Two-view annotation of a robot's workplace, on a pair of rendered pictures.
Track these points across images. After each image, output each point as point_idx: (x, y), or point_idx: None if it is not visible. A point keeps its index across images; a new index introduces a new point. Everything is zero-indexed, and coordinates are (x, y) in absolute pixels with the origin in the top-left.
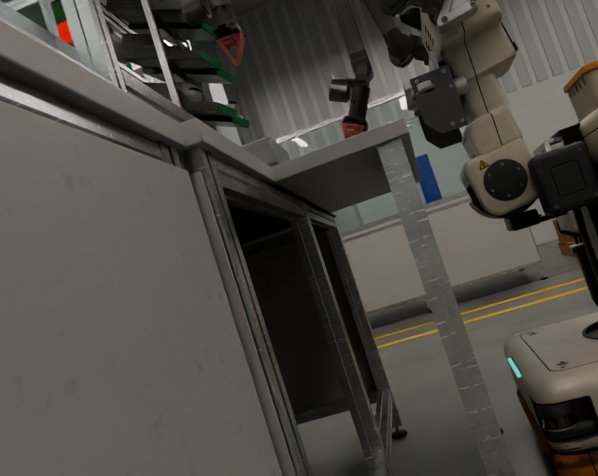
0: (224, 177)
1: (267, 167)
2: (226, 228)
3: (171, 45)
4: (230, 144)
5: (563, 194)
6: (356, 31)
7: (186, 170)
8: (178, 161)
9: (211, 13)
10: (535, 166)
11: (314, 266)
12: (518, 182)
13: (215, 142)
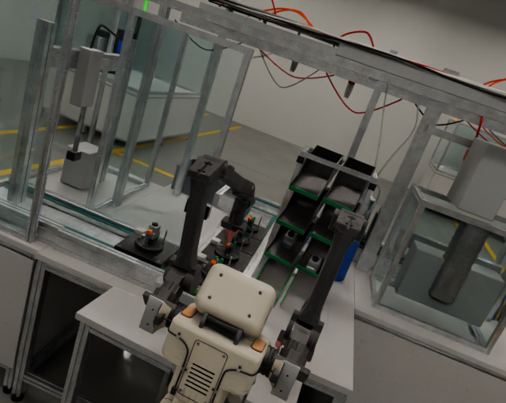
0: (53, 269)
1: (105, 285)
2: (35, 277)
3: (322, 198)
4: (59, 265)
5: None
6: (312, 289)
7: (33, 260)
8: (34, 257)
9: (249, 206)
10: None
11: None
12: None
13: (45, 261)
